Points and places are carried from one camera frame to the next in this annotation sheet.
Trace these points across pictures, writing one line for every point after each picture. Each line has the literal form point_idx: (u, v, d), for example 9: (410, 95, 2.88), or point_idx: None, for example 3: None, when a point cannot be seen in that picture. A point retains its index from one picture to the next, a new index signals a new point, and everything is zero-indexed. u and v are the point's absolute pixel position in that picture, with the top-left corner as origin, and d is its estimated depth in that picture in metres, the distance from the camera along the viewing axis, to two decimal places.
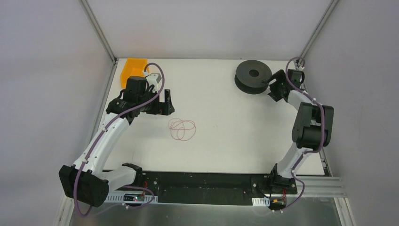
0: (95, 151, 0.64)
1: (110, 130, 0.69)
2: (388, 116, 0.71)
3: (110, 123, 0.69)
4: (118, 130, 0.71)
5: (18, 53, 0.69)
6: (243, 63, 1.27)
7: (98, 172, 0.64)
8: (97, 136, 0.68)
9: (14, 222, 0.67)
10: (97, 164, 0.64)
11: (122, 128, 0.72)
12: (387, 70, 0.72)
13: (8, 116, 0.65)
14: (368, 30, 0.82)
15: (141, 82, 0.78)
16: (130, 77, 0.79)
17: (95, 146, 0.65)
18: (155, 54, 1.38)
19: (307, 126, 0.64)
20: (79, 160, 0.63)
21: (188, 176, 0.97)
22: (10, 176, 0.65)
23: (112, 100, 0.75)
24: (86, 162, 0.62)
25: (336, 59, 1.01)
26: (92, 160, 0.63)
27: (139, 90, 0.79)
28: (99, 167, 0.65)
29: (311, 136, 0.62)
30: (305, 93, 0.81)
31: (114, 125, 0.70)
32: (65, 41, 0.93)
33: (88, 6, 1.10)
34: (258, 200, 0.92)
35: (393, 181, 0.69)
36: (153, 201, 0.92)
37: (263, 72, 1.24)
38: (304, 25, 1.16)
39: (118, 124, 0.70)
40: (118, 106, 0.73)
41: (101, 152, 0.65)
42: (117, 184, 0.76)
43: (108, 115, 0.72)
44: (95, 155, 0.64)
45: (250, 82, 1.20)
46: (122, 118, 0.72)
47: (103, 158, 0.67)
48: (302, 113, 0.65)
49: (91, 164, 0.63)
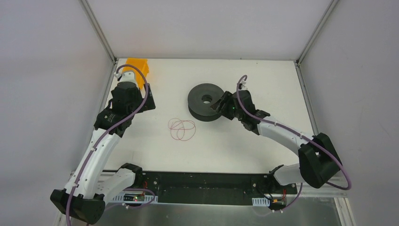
0: (85, 173, 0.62)
1: (99, 149, 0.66)
2: (389, 117, 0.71)
3: (99, 141, 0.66)
4: (108, 148, 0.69)
5: (19, 53, 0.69)
6: (191, 94, 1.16)
7: (91, 193, 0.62)
8: (85, 157, 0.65)
9: (14, 222, 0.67)
10: (88, 187, 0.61)
11: (113, 142, 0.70)
12: (388, 70, 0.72)
13: (8, 115, 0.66)
14: (368, 29, 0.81)
15: (127, 90, 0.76)
16: (116, 87, 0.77)
17: (84, 168, 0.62)
18: (155, 53, 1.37)
19: (321, 167, 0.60)
20: (69, 183, 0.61)
21: (188, 176, 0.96)
22: (10, 176, 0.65)
23: (100, 114, 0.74)
24: (77, 186, 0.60)
25: (336, 59, 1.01)
26: (83, 183, 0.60)
27: (127, 99, 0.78)
28: (91, 189, 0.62)
29: (328, 174, 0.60)
30: (278, 125, 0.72)
31: (103, 143, 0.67)
32: (64, 41, 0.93)
33: (88, 6, 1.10)
34: (258, 200, 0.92)
35: (393, 181, 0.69)
36: (154, 201, 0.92)
37: (216, 94, 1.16)
38: (305, 25, 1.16)
39: (107, 141, 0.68)
40: (107, 120, 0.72)
41: (92, 174, 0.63)
42: (115, 191, 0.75)
43: (96, 131, 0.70)
44: (86, 177, 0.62)
45: (203, 110, 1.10)
46: (111, 134, 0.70)
47: (95, 179, 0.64)
48: (309, 160, 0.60)
49: (82, 187, 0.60)
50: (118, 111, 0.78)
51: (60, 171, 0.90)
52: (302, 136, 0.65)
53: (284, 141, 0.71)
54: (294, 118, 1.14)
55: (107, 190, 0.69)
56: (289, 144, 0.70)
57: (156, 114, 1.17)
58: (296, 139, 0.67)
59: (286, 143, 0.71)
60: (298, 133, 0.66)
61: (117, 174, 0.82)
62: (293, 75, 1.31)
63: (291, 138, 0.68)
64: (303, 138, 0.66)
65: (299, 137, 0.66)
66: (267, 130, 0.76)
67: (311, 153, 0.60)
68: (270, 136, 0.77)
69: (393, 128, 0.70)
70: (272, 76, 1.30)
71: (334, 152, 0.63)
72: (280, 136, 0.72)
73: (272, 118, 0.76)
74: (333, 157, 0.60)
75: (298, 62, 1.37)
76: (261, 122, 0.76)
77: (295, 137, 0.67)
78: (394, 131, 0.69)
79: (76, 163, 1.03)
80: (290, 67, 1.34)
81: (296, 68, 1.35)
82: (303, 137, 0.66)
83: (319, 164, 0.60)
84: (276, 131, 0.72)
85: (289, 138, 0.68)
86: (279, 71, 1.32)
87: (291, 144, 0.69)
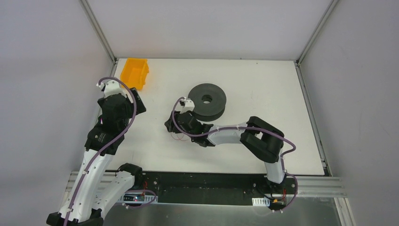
0: (79, 197, 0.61)
1: (91, 171, 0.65)
2: (388, 117, 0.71)
3: (90, 164, 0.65)
4: (100, 169, 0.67)
5: (19, 54, 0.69)
6: (191, 94, 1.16)
7: (88, 214, 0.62)
8: (77, 181, 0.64)
9: (15, 222, 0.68)
10: (83, 210, 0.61)
11: (106, 162, 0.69)
12: (388, 71, 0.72)
13: (8, 115, 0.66)
14: (368, 30, 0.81)
15: (115, 107, 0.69)
16: (105, 104, 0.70)
17: (77, 192, 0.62)
18: (155, 54, 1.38)
19: (266, 145, 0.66)
20: (64, 207, 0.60)
21: (188, 176, 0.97)
22: (11, 176, 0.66)
23: (90, 133, 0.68)
24: (71, 211, 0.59)
25: (336, 60, 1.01)
26: (77, 207, 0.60)
27: (117, 116, 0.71)
28: (86, 212, 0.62)
29: (276, 147, 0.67)
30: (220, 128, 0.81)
31: (95, 165, 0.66)
32: (64, 41, 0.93)
33: (88, 7, 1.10)
34: (258, 200, 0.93)
35: (393, 181, 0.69)
36: (154, 201, 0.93)
37: (216, 94, 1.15)
38: (305, 25, 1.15)
39: (99, 163, 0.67)
40: (97, 140, 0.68)
41: (85, 197, 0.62)
42: (115, 199, 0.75)
43: (87, 152, 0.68)
44: (79, 201, 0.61)
45: (202, 110, 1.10)
46: (102, 156, 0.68)
47: (90, 201, 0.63)
48: (253, 145, 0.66)
49: (76, 212, 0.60)
50: (109, 127, 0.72)
51: (60, 171, 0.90)
52: (239, 128, 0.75)
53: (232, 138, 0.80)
54: (294, 118, 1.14)
55: (105, 204, 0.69)
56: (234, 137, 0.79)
57: (156, 114, 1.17)
58: (237, 133, 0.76)
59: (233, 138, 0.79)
60: (235, 127, 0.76)
61: (116, 180, 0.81)
62: (294, 75, 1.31)
63: (233, 133, 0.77)
64: (241, 129, 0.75)
65: (238, 130, 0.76)
66: (216, 137, 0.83)
67: (250, 138, 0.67)
68: (221, 141, 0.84)
69: (393, 129, 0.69)
70: (272, 76, 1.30)
71: (270, 126, 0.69)
72: (227, 137, 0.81)
73: (214, 126, 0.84)
74: (269, 131, 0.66)
75: (298, 62, 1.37)
76: (208, 134, 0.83)
77: (235, 131, 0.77)
78: (394, 131, 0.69)
79: (76, 163, 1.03)
80: (291, 67, 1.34)
81: (296, 68, 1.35)
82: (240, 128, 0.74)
83: (263, 142, 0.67)
84: (222, 133, 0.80)
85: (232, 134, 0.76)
86: (279, 71, 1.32)
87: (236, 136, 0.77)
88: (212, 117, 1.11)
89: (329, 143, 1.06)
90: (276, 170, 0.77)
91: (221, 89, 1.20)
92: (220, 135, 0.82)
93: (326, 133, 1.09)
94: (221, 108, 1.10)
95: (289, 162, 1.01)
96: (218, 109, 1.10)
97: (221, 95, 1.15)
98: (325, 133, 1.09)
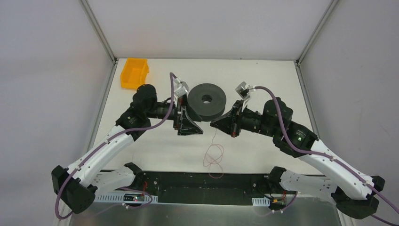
0: (91, 161, 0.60)
1: (111, 143, 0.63)
2: (388, 117, 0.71)
3: (114, 137, 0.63)
4: (119, 146, 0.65)
5: (19, 52, 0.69)
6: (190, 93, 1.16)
7: (89, 182, 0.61)
8: (97, 145, 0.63)
9: (14, 222, 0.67)
10: (88, 174, 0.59)
11: (126, 143, 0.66)
12: (388, 69, 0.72)
13: (9, 114, 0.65)
14: (368, 29, 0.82)
15: (145, 100, 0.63)
16: (138, 90, 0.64)
17: (92, 155, 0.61)
18: (155, 54, 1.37)
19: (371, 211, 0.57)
20: (74, 164, 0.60)
21: (188, 176, 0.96)
22: (9, 176, 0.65)
23: (124, 112, 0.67)
24: (79, 170, 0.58)
25: (337, 59, 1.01)
26: (85, 169, 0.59)
27: (146, 106, 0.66)
28: (90, 178, 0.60)
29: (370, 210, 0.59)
30: (335, 161, 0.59)
31: (117, 140, 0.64)
32: (64, 41, 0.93)
33: (88, 6, 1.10)
34: (258, 199, 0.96)
35: (394, 181, 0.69)
36: (153, 201, 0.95)
37: (217, 94, 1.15)
38: (306, 25, 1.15)
39: (122, 139, 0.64)
40: (128, 121, 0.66)
41: (96, 164, 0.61)
42: (110, 188, 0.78)
43: (115, 126, 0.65)
44: (89, 164, 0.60)
45: (202, 110, 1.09)
46: (127, 135, 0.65)
47: (97, 171, 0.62)
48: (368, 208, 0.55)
49: (82, 173, 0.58)
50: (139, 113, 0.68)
51: None
52: (368, 184, 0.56)
53: (333, 178, 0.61)
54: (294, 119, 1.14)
55: (101, 184, 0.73)
56: (338, 181, 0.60)
57: None
58: (358, 185, 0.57)
59: (334, 178, 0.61)
60: (362, 180, 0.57)
61: (118, 172, 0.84)
62: (294, 75, 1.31)
63: (352, 183, 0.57)
64: (366, 186, 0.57)
65: (362, 184, 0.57)
66: (321, 164, 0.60)
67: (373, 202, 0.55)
68: (316, 167, 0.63)
69: (393, 128, 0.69)
70: (272, 76, 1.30)
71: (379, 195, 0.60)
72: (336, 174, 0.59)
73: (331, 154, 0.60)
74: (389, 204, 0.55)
75: (298, 62, 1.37)
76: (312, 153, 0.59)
77: (358, 182, 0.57)
78: (394, 131, 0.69)
79: None
80: (291, 67, 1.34)
81: (296, 68, 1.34)
82: (368, 186, 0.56)
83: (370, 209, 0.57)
84: (333, 169, 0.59)
85: (344, 178, 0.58)
86: (279, 71, 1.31)
87: (341, 185, 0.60)
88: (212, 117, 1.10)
89: (329, 143, 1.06)
90: (305, 191, 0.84)
91: (221, 89, 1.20)
92: (323, 165, 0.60)
93: (326, 133, 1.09)
94: (221, 108, 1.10)
95: (289, 162, 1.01)
96: (219, 109, 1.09)
97: (221, 94, 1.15)
98: (325, 133, 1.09)
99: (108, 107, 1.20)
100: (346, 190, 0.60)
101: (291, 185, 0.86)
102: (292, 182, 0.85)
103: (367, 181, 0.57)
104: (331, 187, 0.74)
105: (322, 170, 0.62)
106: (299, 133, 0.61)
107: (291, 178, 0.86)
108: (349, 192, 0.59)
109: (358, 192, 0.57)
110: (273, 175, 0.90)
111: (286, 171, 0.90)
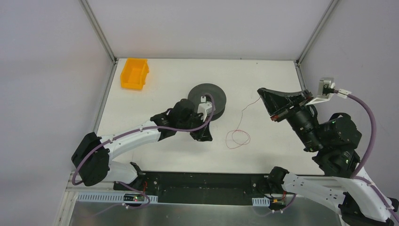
0: (123, 139, 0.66)
1: (143, 133, 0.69)
2: (387, 117, 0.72)
3: (148, 128, 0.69)
4: (149, 137, 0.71)
5: (19, 52, 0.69)
6: (190, 93, 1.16)
7: (111, 157, 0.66)
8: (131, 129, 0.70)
9: (15, 222, 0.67)
10: (116, 149, 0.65)
11: (152, 138, 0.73)
12: (387, 70, 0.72)
13: (9, 113, 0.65)
14: (367, 30, 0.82)
15: (186, 109, 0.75)
16: (181, 100, 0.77)
17: (126, 134, 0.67)
18: (155, 54, 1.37)
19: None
20: (107, 136, 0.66)
21: (188, 176, 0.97)
22: (10, 176, 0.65)
23: (159, 114, 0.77)
24: (110, 142, 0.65)
25: (337, 59, 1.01)
26: (116, 144, 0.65)
27: (182, 116, 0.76)
28: (115, 154, 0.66)
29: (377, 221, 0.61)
30: (371, 187, 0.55)
31: (149, 131, 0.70)
32: (64, 40, 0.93)
33: (88, 6, 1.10)
34: (258, 200, 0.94)
35: (394, 181, 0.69)
36: (153, 201, 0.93)
37: (217, 94, 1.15)
38: (306, 25, 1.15)
39: (153, 133, 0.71)
40: (162, 121, 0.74)
41: (125, 143, 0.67)
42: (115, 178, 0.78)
43: (149, 121, 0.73)
44: (120, 141, 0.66)
45: None
46: (158, 132, 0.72)
47: (122, 150, 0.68)
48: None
49: (112, 146, 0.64)
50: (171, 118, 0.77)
51: (59, 170, 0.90)
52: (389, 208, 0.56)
53: (359, 198, 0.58)
54: None
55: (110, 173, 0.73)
56: (363, 202, 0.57)
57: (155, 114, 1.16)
58: (382, 209, 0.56)
59: (360, 198, 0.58)
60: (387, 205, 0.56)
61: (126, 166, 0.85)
62: (293, 75, 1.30)
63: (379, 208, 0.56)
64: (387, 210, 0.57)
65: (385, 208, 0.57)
66: (357, 187, 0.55)
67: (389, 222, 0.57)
68: (346, 185, 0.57)
69: (392, 128, 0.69)
70: (272, 76, 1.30)
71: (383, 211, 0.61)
72: (367, 198, 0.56)
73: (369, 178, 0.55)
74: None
75: (298, 62, 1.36)
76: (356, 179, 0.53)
77: (383, 206, 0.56)
78: (394, 131, 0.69)
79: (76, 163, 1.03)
80: (291, 67, 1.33)
81: (296, 68, 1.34)
82: (389, 211, 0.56)
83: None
84: (367, 194, 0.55)
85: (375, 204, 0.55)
86: (279, 72, 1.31)
87: (363, 204, 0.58)
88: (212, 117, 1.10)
89: None
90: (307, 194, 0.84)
91: (221, 89, 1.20)
92: (358, 188, 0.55)
93: None
94: (222, 108, 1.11)
95: (289, 162, 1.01)
96: (219, 109, 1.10)
97: (221, 94, 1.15)
98: None
99: (108, 107, 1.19)
100: (365, 209, 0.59)
101: (295, 189, 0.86)
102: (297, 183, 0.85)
103: (389, 206, 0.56)
104: (338, 197, 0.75)
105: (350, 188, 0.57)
106: (346, 155, 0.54)
107: (295, 182, 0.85)
108: (368, 212, 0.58)
109: (380, 215, 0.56)
110: (275, 175, 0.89)
111: (288, 173, 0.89)
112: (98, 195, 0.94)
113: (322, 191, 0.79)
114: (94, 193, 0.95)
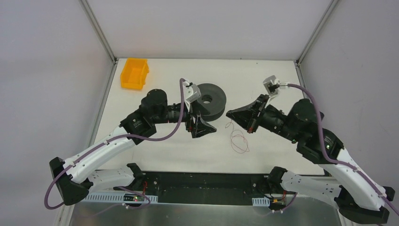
0: (87, 158, 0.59)
1: (110, 145, 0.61)
2: (388, 117, 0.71)
3: (114, 139, 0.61)
4: (120, 148, 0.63)
5: (19, 52, 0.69)
6: None
7: (82, 179, 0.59)
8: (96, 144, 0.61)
9: (15, 222, 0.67)
10: (82, 172, 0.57)
11: (126, 146, 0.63)
12: (387, 69, 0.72)
13: (9, 113, 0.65)
14: (367, 29, 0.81)
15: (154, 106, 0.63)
16: (148, 94, 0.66)
17: (90, 152, 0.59)
18: (155, 54, 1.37)
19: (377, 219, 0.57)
20: (69, 159, 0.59)
21: (188, 176, 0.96)
22: (10, 176, 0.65)
23: (131, 114, 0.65)
24: (73, 166, 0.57)
25: (337, 59, 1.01)
26: (80, 166, 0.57)
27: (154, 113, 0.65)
28: (83, 175, 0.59)
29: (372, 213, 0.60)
30: (358, 172, 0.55)
31: (116, 142, 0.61)
32: (64, 40, 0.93)
33: (88, 6, 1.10)
34: (258, 199, 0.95)
35: (395, 181, 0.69)
36: (153, 201, 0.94)
37: (217, 94, 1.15)
38: (306, 25, 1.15)
39: (121, 143, 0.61)
40: (133, 124, 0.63)
41: (91, 163, 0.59)
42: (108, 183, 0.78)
43: (118, 127, 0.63)
44: (84, 162, 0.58)
45: None
46: (128, 139, 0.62)
47: (91, 169, 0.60)
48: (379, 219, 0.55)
49: (75, 170, 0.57)
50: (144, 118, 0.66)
51: None
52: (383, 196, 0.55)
53: (349, 188, 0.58)
54: None
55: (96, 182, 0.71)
56: (354, 191, 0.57)
57: None
58: (375, 197, 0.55)
59: (350, 188, 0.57)
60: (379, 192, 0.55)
61: (118, 171, 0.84)
62: (294, 75, 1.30)
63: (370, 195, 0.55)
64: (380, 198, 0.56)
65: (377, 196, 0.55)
66: (342, 173, 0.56)
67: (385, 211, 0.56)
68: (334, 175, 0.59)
69: (393, 128, 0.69)
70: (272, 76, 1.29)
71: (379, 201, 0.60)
72: (356, 186, 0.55)
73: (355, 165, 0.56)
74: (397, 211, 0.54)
75: (298, 62, 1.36)
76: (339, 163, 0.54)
77: (375, 194, 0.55)
78: (394, 130, 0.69)
79: None
80: (291, 67, 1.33)
81: (296, 68, 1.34)
82: (382, 197, 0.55)
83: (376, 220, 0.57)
84: (355, 180, 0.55)
85: (364, 190, 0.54)
86: (279, 72, 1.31)
87: (356, 194, 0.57)
88: (212, 117, 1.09)
89: None
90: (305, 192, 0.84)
91: (221, 89, 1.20)
92: (344, 175, 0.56)
93: None
94: (222, 108, 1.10)
95: (289, 162, 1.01)
96: (219, 108, 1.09)
97: (221, 94, 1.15)
98: None
99: (108, 107, 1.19)
100: (359, 200, 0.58)
101: (291, 188, 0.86)
102: (293, 184, 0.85)
103: (382, 193, 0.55)
104: (333, 190, 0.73)
105: (341, 180, 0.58)
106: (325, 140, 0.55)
107: (292, 180, 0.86)
108: (362, 201, 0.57)
109: (372, 204, 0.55)
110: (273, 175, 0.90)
111: (287, 172, 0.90)
112: (98, 195, 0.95)
113: (317, 188, 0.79)
114: (94, 194, 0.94)
